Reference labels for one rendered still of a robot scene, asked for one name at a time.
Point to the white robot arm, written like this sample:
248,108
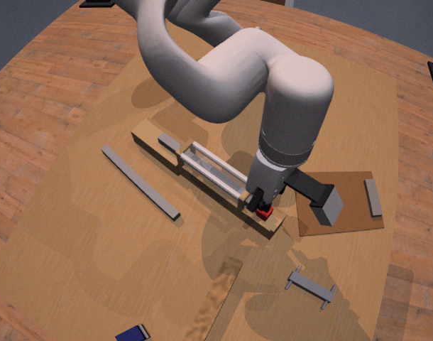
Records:
220,85

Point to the brown wooden bar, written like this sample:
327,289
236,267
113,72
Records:
214,300

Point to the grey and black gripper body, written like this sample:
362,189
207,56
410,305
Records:
268,176

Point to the brown clipboard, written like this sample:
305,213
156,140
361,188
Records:
361,210

